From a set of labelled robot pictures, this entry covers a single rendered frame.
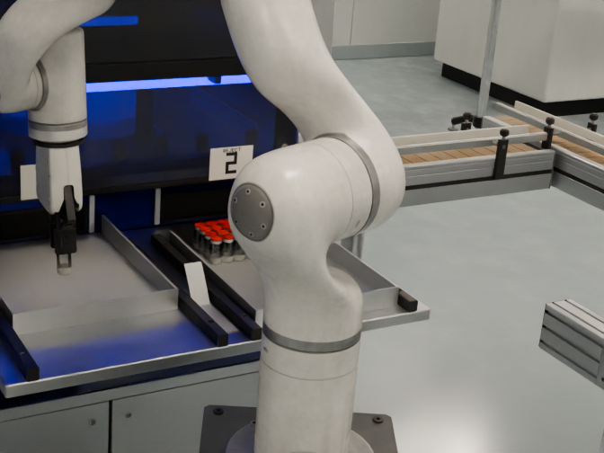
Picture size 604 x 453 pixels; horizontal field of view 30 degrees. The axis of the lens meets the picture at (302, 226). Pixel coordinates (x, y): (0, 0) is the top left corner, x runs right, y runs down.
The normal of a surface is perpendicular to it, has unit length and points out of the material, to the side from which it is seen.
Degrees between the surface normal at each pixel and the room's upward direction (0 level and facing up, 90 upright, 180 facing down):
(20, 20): 57
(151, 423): 90
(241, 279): 0
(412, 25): 90
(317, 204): 70
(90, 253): 0
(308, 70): 83
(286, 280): 126
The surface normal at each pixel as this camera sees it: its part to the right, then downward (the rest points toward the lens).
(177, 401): 0.48, 0.35
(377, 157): 0.53, -0.45
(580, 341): -0.87, 0.11
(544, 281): 0.07, -0.93
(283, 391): -0.53, 0.27
